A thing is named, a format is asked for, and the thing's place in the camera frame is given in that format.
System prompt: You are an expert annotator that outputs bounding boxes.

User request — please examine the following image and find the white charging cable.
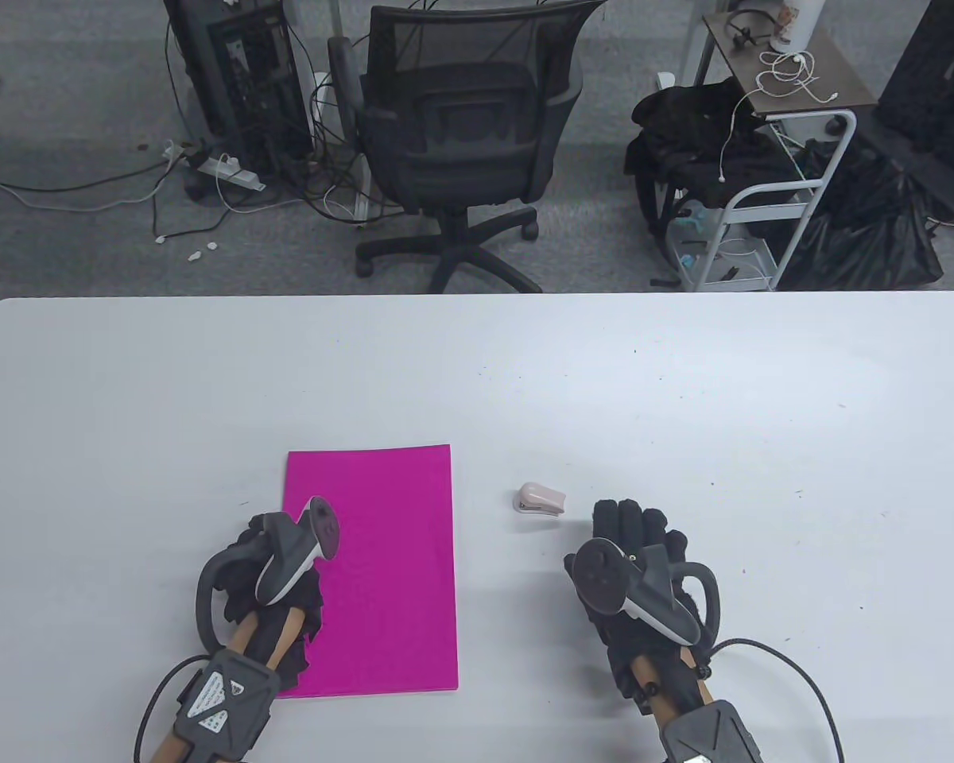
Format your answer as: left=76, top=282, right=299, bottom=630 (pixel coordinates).
left=719, top=49, right=840, bottom=185

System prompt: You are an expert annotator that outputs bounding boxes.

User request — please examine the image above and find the small pink stapler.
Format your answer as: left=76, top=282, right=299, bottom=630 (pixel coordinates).
left=514, top=482, right=566, bottom=517

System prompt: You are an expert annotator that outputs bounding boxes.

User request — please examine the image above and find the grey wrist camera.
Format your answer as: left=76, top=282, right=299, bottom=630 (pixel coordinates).
left=175, top=649, right=282, bottom=751
left=658, top=699, right=766, bottom=763

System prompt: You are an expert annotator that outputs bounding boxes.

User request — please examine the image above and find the white bottle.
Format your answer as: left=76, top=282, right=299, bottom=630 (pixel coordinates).
left=770, top=0, right=828, bottom=54

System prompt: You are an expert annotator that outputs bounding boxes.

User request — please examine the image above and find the black computer tower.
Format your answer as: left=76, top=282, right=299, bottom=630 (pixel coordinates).
left=162, top=0, right=316, bottom=174

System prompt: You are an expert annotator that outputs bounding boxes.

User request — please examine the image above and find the black equipment case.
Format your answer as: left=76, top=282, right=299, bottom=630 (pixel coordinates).
left=873, top=0, right=954, bottom=225

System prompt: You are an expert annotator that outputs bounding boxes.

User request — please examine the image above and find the black mesh office chair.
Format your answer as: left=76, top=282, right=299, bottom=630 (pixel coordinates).
left=327, top=0, right=610, bottom=295

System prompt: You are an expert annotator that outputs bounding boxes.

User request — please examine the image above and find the brown side table top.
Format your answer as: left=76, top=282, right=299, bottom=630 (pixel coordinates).
left=702, top=10, right=880, bottom=122

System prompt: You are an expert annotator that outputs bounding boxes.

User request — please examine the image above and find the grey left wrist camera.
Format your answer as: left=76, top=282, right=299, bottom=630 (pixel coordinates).
left=175, top=649, right=282, bottom=751

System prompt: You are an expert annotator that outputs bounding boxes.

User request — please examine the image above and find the white desk frame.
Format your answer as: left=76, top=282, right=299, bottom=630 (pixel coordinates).
left=312, top=0, right=373, bottom=225

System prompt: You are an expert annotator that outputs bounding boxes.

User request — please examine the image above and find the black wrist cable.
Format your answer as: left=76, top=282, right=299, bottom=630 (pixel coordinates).
left=708, top=638, right=845, bottom=763
left=133, top=653, right=207, bottom=763

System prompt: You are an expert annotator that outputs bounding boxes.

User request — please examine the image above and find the magenta paper sheet stack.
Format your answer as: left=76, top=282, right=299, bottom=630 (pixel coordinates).
left=277, top=444, right=460, bottom=699

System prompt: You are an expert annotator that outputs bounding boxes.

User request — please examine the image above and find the black headset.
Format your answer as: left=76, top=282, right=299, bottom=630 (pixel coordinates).
left=723, top=10, right=766, bottom=46

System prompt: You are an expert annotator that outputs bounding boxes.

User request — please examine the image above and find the grey right hand controller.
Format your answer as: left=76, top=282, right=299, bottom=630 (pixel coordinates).
left=571, top=538, right=723, bottom=646

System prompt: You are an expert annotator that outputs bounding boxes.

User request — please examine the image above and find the person's right forearm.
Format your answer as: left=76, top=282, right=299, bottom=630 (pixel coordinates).
left=631, top=648, right=716, bottom=726

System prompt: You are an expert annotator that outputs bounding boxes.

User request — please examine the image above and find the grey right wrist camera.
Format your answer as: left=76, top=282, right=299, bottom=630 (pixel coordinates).
left=658, top=699, right=766, bottom=763

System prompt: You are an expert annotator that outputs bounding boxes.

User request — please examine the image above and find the person's left hand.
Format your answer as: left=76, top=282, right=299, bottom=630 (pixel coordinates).
left=211, top=547, right=328, bottom=702

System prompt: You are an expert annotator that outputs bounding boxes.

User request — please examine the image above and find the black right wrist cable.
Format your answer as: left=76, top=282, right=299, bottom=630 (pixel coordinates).
left=708, top=638, right=845, bottom=763

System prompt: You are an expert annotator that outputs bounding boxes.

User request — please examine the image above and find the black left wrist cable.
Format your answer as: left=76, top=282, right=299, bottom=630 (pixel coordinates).
left=133, top=653, right=207, bottom=763

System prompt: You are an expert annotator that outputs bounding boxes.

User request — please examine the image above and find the white power strip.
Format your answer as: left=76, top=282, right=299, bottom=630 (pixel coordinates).
left=194, top=151, right=268, bottom=192

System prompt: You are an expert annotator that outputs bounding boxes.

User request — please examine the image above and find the black clothes pile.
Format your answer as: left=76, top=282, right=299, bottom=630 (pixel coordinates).
left=623, top=75, right=797, bottom=241

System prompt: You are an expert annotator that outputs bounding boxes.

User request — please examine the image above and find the black garbage bag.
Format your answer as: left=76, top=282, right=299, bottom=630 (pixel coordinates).
left=778, top=138, right=946, bottom=292

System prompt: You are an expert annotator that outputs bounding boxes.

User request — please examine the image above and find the tangle of floor cables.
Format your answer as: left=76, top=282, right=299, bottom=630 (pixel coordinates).
left=0, top=76, right=370, bottom=246

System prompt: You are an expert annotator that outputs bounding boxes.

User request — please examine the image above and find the white metal cart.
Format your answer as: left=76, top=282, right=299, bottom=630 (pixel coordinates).
left=666, top=107, right=859, bottom=292

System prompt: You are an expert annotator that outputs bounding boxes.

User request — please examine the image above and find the person's right hand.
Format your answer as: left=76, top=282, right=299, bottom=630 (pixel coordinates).
left=564, top=498, right=722, bottom=703

